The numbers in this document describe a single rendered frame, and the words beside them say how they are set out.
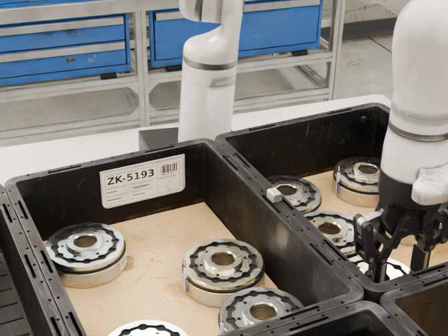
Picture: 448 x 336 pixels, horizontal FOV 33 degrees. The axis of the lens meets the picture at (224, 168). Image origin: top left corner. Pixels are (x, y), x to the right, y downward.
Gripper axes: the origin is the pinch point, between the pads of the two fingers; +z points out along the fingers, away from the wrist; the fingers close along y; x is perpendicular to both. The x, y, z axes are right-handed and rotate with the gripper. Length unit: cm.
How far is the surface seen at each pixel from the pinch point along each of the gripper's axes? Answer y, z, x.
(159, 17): -40, 33, -199
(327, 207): -2.8, 3.9, -20.7
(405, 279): 5.8, -5.9, 8.0
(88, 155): 20, 17, -74
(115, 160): 26.7, -6.1, -29.2
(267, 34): -85, 45, -197
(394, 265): -0.9, 1.1, -1.9
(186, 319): 25.6, 4.1, -6.0
